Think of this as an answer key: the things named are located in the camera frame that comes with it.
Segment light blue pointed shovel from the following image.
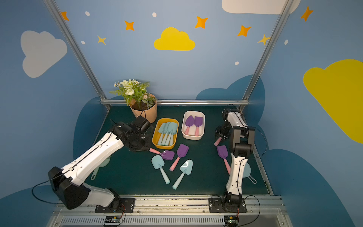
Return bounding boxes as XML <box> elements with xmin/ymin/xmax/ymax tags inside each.
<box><xmin>172</xmin><ymin>159</ymin><xmax>193</xmax><ymax>190</ymax></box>
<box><xmin>157</xmin><ymin>123</ymin><xmax>167</xmax><ymax>145</ymax></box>

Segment white plastic storage box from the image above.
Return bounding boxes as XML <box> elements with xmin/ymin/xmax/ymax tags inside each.
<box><xmin>181</xmin><ymin>110</ymin><xmax>205</xmax><ymax>141</ymax></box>

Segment yellow plastic storage box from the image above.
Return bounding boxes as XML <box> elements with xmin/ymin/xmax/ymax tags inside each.
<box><xmin>152</xmin><ymin>118</ymin><xmax>179</xmax><ymax>150</ymax></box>

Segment purple pointed shovel pink handle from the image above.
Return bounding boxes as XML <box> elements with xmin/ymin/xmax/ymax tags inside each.
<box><xmin>184</xmin><ymin>115</ymin><xmax>194</xmax><ymax>135</ymax></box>

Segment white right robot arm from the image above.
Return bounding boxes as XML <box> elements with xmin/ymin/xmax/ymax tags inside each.
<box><xmin>214</xmin><ymin>108</ymin><xmax>255</xmax><ymax>209</ymax></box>

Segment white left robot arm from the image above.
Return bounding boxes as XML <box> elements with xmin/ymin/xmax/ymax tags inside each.
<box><xmin>48</xmin><ymin>116</ymin><xmax>151</xmax><ymax>212</ymax></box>

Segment purple pointed shovel far right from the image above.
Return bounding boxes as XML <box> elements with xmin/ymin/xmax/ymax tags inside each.
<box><xmin>214</xmin><ymin>137</ymin><xmax>222</xmax><ymax>146</ymax></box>

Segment potted white flower plant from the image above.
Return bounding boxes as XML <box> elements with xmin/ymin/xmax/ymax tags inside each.
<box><xmin>109</xmin><ymin>79</ymin><xmax>157</xmax><ymax>123</ymax></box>

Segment purple square shovel lying sideways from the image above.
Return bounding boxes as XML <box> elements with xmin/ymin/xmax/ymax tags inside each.
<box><xmin>149</xmin><ymin>148</ymin><xmax>175</xmax><ymax>160</ymax></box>

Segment blue hand brush tan bristles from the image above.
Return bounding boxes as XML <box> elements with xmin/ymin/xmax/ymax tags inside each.
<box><xmin>243</xmin><ymin>163</ymin><xmax>257</xmax><ymax>184</ymax></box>

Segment left circuit board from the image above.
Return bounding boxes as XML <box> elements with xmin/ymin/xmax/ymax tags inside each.
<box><xmin>104</xmin><ymin>216</ymin><xmax>122</xmax><ymax>226</ymax></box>

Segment circuit board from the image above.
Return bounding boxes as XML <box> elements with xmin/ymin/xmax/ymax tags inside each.
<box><xmin>224</xmin><ymin>216</ymin><xmax>239</xmax><ymax>227</ymax></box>
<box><xmin>104</xmin><ymin>216</ymin><xmax>122</xmax><ymax>226</ymax></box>

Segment right circuit board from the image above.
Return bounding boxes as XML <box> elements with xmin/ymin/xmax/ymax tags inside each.
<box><xmin>224</xmin><ymin>216</ymin><xmax>239</xmax><ymax>227</ymax></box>

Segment purple square shovel pink handle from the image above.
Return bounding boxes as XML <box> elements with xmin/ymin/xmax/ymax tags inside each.
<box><xmin>169</xmin><ymin>144</ymin><xmax>189</xmax><ymax>172</ymax></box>

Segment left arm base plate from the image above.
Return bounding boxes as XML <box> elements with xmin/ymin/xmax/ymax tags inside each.
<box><xmin>95</xmin><ymin>197</ymin><xmax>135</xmax><ymax>213</ymax></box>

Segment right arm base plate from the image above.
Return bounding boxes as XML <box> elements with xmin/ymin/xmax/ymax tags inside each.
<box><xmin>208</xmin><ymin>197</ymin><xmax>247</xmax><ymax>213</ymax></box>

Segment aluminium rail front frame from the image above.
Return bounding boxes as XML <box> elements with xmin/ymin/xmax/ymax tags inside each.
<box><xmin>47</xmin><ymin>195</ymin><xmax>293</xmax><ymax>227</ymax></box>

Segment left aluminium frame post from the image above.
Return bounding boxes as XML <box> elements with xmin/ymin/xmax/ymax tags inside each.
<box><xmin>43</xmin><ymin>0</ymin><xmax>106</xmax><ymax>101</ymax></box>

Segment aluminium frame post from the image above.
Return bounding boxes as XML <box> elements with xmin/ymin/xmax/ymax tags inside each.
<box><xmin>43</xmin><ymin>0</ymin><xmax>106</xmax><ymax>101</ymax></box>
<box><xmin>238</xmin><ymin>0</ymin><xmax>300</xmax><ymax>112</ymax></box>

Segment right aluminium frame post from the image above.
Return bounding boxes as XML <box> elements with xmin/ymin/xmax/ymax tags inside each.
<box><xmin>238</xmin><ymin>0</ymin><xmax>300</xmax><ymax>112</ymax></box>

